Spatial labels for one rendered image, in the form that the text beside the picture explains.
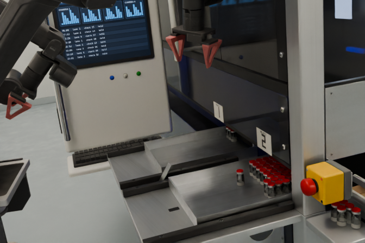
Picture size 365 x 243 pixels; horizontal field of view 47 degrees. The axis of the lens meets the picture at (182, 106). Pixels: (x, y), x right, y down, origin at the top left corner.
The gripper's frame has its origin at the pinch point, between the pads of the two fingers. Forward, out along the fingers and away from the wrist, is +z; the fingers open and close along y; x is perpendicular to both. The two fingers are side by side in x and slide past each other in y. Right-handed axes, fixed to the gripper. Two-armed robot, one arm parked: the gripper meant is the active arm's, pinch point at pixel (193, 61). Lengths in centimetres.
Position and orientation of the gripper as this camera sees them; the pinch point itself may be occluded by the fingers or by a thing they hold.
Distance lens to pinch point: 116.1
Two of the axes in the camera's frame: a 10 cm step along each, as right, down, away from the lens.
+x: -5.9, 3.4, -7.3
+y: -8.0, -2.4, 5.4
